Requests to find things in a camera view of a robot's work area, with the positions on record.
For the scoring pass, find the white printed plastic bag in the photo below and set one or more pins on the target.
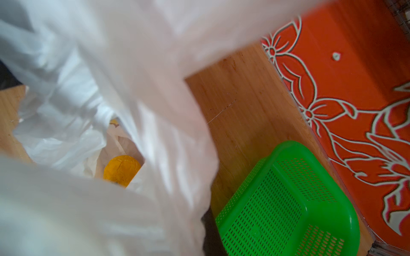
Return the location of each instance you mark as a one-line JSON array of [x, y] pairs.
[[106, 79]]

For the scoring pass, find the orange yellow pear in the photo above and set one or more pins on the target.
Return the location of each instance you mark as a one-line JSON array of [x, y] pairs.
[[121, 170]]

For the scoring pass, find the green plastic basket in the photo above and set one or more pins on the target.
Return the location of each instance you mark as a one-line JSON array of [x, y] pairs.
[[289, 205]]

